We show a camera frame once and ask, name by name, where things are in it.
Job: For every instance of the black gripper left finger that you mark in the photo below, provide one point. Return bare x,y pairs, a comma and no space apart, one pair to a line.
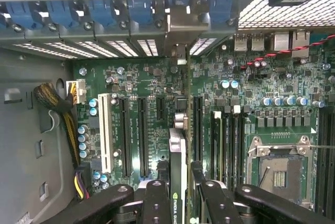
157,203

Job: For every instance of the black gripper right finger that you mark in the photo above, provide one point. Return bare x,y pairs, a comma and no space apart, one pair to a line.
217,203

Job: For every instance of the black RAM slot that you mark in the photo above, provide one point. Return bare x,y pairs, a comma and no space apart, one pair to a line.
227,145
242,145
235,145
321,156
215,143
331,156

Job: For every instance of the long black expansion slot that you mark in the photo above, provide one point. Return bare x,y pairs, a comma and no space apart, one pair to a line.
125,135
143,135
198,127

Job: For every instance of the white PCI expansion slot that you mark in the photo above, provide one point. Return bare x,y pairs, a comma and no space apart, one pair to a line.
106,129

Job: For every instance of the short black expansion slot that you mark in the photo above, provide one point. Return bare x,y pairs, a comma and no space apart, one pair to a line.
160,107

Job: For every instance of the blue slot retention clip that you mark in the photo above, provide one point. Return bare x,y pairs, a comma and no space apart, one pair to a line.
221,9
140,10
58,12
100,11
19,13

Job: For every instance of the metal CPU socket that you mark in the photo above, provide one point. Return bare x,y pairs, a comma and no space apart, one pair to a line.
282,171

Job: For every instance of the thin metal locking lever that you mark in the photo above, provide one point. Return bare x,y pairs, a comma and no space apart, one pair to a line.
322,146

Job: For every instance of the green motherboard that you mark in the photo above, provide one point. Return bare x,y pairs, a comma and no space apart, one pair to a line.
146,82

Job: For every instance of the white power connector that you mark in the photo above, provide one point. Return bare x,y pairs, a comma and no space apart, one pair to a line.
81,90

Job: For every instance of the small metal USB port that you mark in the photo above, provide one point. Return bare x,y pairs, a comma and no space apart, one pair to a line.
240,43
257,43

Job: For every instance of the wide metal rear port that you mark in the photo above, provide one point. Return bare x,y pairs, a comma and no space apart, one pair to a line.
281,41

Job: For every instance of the tall metal network port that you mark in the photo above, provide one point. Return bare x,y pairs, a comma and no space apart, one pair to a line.
301,42

